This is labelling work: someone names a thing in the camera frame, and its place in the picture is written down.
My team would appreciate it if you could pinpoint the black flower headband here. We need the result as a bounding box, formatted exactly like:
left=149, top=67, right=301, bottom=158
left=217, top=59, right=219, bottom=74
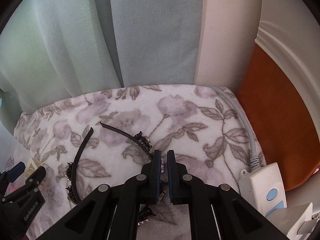
left=65, top=121, right=167, bottom=227

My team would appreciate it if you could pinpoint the cream square hair clip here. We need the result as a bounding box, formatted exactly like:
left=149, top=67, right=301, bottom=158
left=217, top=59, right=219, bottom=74
left=24, top=158, right=42, bottom=179

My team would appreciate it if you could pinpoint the clear plastic storage bin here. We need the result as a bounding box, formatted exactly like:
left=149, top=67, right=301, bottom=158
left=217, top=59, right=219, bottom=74
left=0, top=97, right=32, bottom=178

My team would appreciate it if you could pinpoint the white power strip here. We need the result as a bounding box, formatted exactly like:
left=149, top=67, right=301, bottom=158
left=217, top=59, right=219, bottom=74
left=213, top=87, right=287, bottom=217

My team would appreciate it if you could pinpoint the floral grey white blanket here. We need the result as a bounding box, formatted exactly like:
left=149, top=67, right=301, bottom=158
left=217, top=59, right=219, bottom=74
left=13, top=84, right=266, bottom=240

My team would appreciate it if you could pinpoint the mint green curtain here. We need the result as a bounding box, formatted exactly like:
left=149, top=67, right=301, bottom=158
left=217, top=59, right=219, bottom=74
left=1, top=0, right=203, bottom=113

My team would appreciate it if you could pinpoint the white chair with beige cover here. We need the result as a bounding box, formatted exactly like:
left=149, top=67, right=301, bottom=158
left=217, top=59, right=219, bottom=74
left=255, top=0, right=319, bottom=130

